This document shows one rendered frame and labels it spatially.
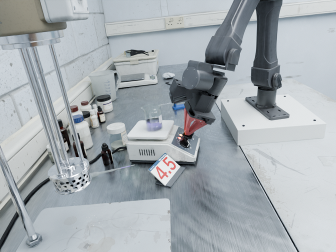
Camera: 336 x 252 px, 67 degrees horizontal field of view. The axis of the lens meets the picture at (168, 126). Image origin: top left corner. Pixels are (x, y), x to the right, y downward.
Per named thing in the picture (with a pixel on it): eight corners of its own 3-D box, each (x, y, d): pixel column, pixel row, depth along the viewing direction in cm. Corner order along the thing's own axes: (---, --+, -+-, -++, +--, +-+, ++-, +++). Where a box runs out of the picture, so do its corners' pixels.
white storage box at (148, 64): (161, 66, 213) (159, 48, 208) (158, 76, 180) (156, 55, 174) (124, 70, 215) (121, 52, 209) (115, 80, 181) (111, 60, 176)
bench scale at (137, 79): (158, 84, 161) (157, 76, 159) (116, 89, 160) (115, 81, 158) (156, 78, 178) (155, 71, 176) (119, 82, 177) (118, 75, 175)
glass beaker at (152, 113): (164, 125, 79) (161, 100, 75) (164, 133, 74) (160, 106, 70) (144, 127, 79) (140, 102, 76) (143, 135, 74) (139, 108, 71)
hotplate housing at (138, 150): (200, 144, 83) (199, 121, 80) (195, 166, 72) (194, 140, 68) (136, 142, 88) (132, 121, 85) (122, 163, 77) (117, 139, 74)
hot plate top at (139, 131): (175, 122, 81) (174, 119, 81) (166, 139, 71) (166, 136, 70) (139, 122, 84) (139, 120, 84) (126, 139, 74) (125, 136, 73)
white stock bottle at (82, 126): (91, 149, 87) (83, 118, 82) (72, 152, 87) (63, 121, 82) (94, 141, 93) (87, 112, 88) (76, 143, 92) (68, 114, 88)
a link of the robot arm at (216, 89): (204, 98, 67) (217, 75, 64) (192, 87, 70) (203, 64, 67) (221, 99, 72) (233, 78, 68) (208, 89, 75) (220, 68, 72)
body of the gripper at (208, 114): (193, 119, 69) (206, 96, 66) (184, 100, 77) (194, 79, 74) (213, 124, 72) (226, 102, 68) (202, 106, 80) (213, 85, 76)
